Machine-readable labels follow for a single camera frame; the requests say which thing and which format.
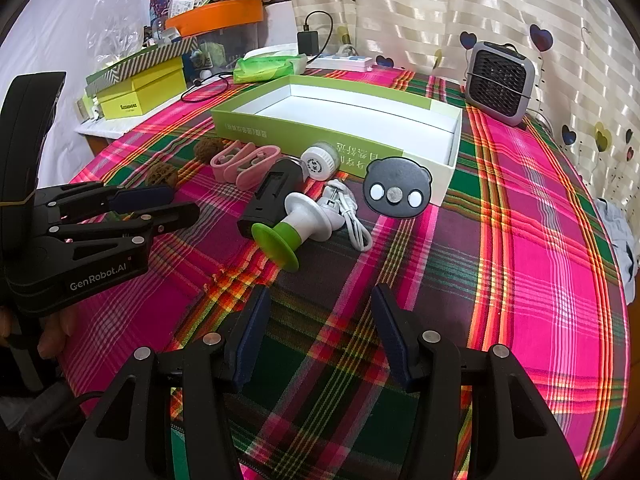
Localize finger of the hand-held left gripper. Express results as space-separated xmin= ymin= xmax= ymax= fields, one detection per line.
xmin=35 ymin=184 xmax=176 ymax=222
xmin=47 ymin=202 xmax=201 ymax=256

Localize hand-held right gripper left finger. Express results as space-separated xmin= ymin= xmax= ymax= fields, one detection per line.
xmin=57 ymin=285 xmax=273 ymax=480

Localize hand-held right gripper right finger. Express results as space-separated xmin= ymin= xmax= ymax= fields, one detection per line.
xmin=372 ymin=284 xmax=583 ymax=480

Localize brown walnut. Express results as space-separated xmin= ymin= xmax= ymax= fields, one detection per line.
xmin=194 ymin=140 xmax=221 ymax=163
xmin=145 ymin=162 xmax=180 ymax=191

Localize pink plastic clip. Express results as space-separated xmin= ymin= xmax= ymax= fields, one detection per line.
xmin=234 ymin=144 xmax=283 ymax=187
xmin=211 ymin=141 xmax=261 ymax=181

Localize black rectangular device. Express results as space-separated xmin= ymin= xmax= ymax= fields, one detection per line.
xmin=236 ymin=156 xmax=307 ymax=241

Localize white knob piece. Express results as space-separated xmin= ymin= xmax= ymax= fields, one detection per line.
xmin=320 ymin=180 xmax=373 ymax=253

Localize green and white funnel gadget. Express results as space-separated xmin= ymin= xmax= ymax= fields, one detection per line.
xmin=251 ymin=192 xmax=333 ymax=273

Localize clear jar with white lid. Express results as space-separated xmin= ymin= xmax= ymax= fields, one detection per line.
xmin=301 ymin=140 xmax=341 ymax=181

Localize black pig-shaped button device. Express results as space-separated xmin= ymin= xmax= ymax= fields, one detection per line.
xmin=362 ymin=156 xmax=433 ymax=220

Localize green and white cardboard box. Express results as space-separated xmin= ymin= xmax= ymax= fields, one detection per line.
xmin=210 ymin=74 xmax=463 ymax=207

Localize person's left hand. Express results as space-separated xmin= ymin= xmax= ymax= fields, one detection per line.
xmin=37 ymin=307 xmax=78 ymax=361

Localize yellow-green cardboard box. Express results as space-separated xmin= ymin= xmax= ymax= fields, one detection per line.
xmin=95 ymin=56 xmax=187 ymax=121

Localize striped box lid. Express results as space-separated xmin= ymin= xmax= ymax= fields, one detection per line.
xmin=85 ymin=35 xmax=198 ymax=96

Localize clear plastic bag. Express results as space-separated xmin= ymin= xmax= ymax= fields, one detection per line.
xmin=85 ymin=0 xmax=151 ymax=71

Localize green tissue pack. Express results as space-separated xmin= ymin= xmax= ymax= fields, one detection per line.
xmin=233 ymin=53 xmax=307 ymax=85

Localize pink green plaid tablecloth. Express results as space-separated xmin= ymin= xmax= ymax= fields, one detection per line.
xmin=60 ymin=62 xmax=631 ymax=480

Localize clear storage container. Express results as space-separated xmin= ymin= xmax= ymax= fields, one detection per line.
xmin=192 ymin=20 xmax=266 ymax=68

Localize orange container lid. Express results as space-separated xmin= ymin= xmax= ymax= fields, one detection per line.
xmin=165 ymin=0 xmax=265 ymax=38

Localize black power adapter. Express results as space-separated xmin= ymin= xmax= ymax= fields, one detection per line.
xmin=297 ymin=30 xmax=321 ymax=57

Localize white power strip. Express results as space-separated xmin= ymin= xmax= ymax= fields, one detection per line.
xmin=310 ymin=52 xmax=375 ymax=72

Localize grey cloth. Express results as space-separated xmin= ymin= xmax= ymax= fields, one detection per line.
xmin=595 ymin=197 xmax=640 ymax=306

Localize grey desk heater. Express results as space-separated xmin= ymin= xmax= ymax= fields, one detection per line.
xmin=465 ymin=41 xmax=537 ymax=127

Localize cream heart-print curtain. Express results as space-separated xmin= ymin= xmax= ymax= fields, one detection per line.
xmin=285 ymin=0 xmax=640 ymax=201

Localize black earphone cable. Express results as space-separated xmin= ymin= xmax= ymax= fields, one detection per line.
xmin=181 ymin=71 xmax=233 ymax=103

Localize black adapter cable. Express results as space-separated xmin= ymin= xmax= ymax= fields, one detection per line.
xmin=302 ymin=10 xmax=335 ymax=56

